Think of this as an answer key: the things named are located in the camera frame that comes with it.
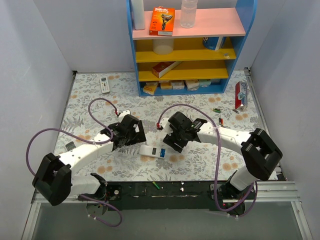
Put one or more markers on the yellow red small box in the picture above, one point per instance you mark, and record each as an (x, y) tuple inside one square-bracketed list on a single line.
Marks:
[(150, 87)]

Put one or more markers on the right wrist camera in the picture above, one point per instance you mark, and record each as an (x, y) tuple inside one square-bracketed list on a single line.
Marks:
[(164, 124)]

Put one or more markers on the white translucent cup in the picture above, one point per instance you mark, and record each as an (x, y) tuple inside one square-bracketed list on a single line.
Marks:
[(163, 46)]

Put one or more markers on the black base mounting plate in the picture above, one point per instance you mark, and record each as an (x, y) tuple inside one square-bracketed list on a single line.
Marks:
[(174, 195)]

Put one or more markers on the clear plastic bottle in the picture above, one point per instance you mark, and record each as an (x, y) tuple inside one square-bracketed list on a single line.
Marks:
[(188, 13)]

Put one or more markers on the white air conditioner remote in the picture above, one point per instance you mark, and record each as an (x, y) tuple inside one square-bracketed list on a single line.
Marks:
[(104, 85)]

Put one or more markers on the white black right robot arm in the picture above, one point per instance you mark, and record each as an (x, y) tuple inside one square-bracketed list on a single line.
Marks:
[(261, 155)]

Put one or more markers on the blue shelf unit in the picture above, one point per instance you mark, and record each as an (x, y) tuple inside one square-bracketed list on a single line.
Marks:
[(197, 62)]

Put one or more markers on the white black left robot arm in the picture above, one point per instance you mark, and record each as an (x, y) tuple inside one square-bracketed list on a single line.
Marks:
[(56, 177)]

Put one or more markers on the green battery pair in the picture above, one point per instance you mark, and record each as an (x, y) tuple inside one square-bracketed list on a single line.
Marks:
[(217, 109)]

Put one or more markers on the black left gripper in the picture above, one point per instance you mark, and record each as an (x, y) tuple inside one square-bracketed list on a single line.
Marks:
[(133, 134)]

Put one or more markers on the grey calculator remote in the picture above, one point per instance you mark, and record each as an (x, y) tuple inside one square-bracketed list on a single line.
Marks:
[(70, 146)]

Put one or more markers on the tissue pack green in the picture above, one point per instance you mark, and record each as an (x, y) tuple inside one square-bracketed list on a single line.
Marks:
[(203, 83)]

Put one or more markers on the red toothpaste box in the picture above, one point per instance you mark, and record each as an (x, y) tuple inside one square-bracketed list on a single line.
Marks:
[(241, 96)]

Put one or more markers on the white bottle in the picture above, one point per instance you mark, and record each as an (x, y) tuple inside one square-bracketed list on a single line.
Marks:
[(138, 14)]

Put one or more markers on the aluminium frame rail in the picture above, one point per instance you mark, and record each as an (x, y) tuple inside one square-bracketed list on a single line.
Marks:
[(277, 191)]

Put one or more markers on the orange razor box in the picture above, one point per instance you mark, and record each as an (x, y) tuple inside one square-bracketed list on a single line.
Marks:
[(162, 21)]

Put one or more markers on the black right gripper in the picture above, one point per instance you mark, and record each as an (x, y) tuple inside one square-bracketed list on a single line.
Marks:
[(175, 136)]

